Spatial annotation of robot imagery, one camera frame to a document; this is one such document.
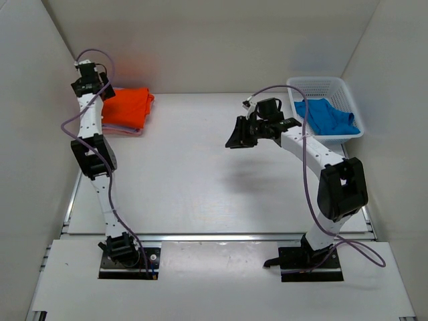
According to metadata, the white plastic basket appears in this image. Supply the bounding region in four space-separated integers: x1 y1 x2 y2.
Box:
287 76 364 144

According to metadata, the purple cable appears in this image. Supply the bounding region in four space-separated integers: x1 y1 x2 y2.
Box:
247 85 387 268
60 49 158 280

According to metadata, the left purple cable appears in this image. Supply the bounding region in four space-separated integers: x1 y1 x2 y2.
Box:
60 49 158 280

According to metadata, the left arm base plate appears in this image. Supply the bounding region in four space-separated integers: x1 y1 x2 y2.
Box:
98 242 161 281

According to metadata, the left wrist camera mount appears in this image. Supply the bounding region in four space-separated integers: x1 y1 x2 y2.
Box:
74 60 94 69

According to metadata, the orange t-shirt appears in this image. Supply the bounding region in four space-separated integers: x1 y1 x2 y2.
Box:
102 88 155 130

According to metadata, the folded pink t-shirt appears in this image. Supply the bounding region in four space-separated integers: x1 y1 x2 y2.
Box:
102 129 142 136

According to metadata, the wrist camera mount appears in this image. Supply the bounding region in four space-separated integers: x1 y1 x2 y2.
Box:
242 99 256 119
74 60 94 69

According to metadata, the folded purple t-shirt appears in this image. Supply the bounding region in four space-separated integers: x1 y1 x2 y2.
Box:
102 124 142 132

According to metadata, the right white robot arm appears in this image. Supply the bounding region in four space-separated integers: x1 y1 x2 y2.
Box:
225 98 368 268

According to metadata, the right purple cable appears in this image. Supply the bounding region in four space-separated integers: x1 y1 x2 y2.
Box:
247 85 387 268

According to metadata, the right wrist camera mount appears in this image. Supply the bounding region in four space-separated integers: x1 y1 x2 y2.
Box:
242 99 256 119

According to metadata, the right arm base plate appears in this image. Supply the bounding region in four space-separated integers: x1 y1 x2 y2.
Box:
263 244 344 282

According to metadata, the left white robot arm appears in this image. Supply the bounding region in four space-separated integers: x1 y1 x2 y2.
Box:
71 60 140 268

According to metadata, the blue t-shirt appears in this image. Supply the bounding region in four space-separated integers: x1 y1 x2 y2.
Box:
307 98 360 136

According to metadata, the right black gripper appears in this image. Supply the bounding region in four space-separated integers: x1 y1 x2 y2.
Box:
225 118 268 150

